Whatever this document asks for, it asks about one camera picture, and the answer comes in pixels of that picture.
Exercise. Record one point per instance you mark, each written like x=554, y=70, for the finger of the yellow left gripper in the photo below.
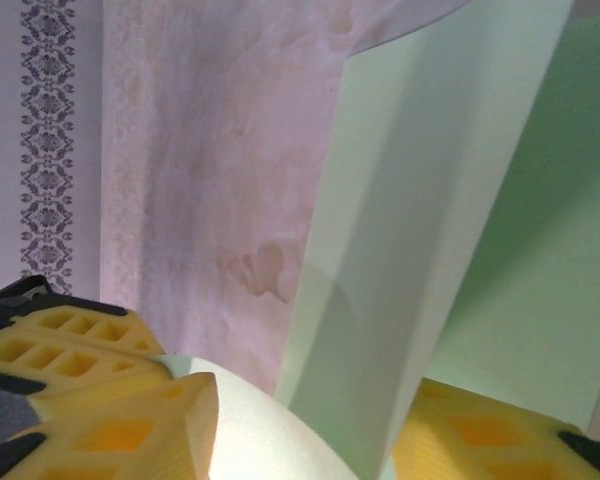
x=80, y=325
x=70, y=362

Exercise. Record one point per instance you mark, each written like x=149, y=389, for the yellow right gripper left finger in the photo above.
x=130, y=435

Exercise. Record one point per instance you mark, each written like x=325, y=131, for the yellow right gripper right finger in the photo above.
x=480, y=437

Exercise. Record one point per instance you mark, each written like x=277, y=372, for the light green cloth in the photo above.
x=405, y=200

